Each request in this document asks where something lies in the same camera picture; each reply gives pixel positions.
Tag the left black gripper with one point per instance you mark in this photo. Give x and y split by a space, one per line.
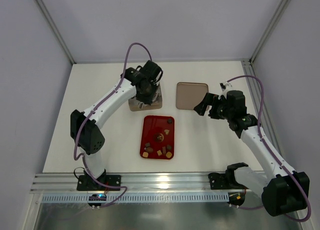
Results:
149 96

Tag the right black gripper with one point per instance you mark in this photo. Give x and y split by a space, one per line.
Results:
213 108

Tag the gold tin lid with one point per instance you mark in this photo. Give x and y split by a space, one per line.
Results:
190 94

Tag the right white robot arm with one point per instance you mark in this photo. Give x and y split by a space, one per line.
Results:
282 189

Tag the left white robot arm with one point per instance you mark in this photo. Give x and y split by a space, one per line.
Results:
86 125

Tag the brown leaf oval chocolate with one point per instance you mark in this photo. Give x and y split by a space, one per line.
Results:
149 149

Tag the gold tin box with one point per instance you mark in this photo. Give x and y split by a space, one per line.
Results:
132 104

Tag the red rectangular tray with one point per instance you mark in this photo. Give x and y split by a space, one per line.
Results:
153 132

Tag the aluminium right side rail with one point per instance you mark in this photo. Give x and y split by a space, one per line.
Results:
256 96

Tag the aluminium rail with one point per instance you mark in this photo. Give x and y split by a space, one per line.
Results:
256 96
64 182

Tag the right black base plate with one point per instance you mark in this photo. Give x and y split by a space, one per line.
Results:
224 181

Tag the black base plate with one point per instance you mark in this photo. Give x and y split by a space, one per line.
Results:
86 183
224 181

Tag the slotted cable duct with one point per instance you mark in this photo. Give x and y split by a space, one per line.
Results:
137 197

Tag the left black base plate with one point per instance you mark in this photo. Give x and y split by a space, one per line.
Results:
86 183

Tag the aluminium front rail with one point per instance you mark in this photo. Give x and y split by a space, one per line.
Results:
64 182

